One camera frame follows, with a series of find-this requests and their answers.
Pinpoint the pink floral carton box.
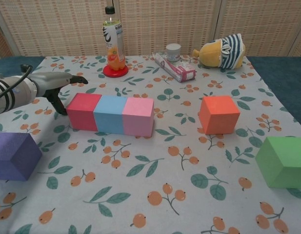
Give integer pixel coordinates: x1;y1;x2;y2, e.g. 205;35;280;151
152;51;197;83

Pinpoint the red round coaster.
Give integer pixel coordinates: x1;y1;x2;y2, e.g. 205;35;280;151
102;63;129;78

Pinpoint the teal table cover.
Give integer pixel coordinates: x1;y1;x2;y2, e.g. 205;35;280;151
0;55;301;122

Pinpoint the small white jar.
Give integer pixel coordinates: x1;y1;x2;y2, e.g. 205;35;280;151
165;43;181;62

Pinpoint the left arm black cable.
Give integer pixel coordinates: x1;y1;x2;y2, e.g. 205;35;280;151
0;63;33;103

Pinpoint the green cube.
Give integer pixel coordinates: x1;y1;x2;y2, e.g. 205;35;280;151
255;136;301;190

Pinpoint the woven bamboo folding screen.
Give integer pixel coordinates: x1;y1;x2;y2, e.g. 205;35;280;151
0;0;301;59

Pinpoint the floral print tablecloth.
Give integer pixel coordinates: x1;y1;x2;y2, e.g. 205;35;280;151
0;55;301;234

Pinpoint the orange cube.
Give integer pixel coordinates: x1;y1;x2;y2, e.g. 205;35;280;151
198;95;240;135

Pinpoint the light blue cube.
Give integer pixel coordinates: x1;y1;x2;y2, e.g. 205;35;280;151
93;95;128;135

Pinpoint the purple cube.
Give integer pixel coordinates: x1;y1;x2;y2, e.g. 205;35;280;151
0;133;43;181

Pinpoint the yellow plush toy striped shirt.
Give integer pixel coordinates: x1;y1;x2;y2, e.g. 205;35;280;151
193;34;246;70

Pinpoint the red cube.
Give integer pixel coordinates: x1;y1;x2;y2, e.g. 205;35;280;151
65;93;102;132

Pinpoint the pink cube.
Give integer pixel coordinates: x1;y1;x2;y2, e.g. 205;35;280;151
122;97;155;137

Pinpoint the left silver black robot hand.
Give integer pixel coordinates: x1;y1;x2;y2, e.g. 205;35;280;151
28;72;89;116

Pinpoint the orange drink plastic bottle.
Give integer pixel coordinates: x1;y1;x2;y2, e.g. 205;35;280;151
102;6;126;71

